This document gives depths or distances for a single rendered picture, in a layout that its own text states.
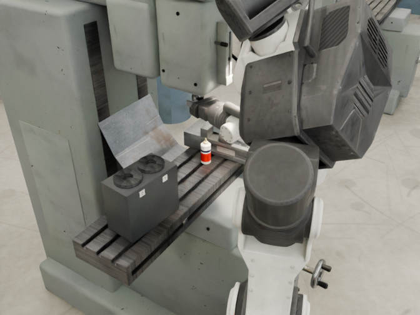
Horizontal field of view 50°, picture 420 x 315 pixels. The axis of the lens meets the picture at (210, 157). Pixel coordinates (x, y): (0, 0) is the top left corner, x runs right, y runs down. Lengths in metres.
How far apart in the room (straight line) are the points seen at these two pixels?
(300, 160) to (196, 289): 1.31
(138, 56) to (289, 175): 0.95
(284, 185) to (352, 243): 2.24
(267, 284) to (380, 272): 1.81
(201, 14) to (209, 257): 0.92
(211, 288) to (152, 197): 0.63
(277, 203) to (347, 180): 2.76
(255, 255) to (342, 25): 0.52
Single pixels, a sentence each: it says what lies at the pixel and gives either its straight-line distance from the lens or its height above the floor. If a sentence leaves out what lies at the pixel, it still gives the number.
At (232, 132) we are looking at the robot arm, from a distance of 1.43.
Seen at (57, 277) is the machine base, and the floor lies 0.19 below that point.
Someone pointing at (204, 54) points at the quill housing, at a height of 1.46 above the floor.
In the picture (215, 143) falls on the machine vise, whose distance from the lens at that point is 1.81.
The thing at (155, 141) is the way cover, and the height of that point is 0.96.
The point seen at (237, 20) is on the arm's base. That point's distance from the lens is 0.94.
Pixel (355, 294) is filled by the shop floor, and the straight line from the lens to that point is 2.68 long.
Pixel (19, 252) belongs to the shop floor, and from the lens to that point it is 3.01.
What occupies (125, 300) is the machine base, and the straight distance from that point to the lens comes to 2.31.
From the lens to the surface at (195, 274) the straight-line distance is 1.93.
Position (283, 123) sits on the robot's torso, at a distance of 0.91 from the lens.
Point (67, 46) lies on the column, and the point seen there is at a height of 1.44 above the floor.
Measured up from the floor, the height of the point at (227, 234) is 0.84.
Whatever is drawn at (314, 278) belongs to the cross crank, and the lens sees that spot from 1.75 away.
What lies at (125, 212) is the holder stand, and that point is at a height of 1.08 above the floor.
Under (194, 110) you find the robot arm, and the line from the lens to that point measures 1.57.
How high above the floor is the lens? 1.96
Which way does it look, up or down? 33 degrees down
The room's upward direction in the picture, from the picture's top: straight up
